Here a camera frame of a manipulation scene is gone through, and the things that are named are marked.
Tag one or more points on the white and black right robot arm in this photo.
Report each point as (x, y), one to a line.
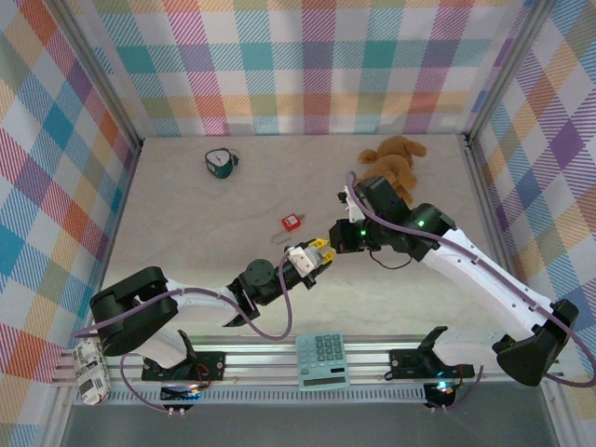
(489, 279)

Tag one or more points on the aluminium side rail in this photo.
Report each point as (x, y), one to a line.
(493, 209)

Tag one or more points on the red safety padlock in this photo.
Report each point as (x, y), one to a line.
(290, 222)

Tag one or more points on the teal alarm clock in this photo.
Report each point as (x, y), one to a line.
(219, 163)

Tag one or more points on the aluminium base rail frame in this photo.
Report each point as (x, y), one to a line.
(261, 361)

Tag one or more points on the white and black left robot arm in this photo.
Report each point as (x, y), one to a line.
(200, 302)

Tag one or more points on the aluminium corner post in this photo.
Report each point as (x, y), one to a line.
(100, 79)
(507, 79)

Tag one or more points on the teal calculator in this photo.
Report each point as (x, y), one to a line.
(321, 358)

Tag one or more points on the newsprint wrapped carton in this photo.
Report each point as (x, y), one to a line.
(90, 372)

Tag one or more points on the brown plush toy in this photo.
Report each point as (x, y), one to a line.
(393, 158)

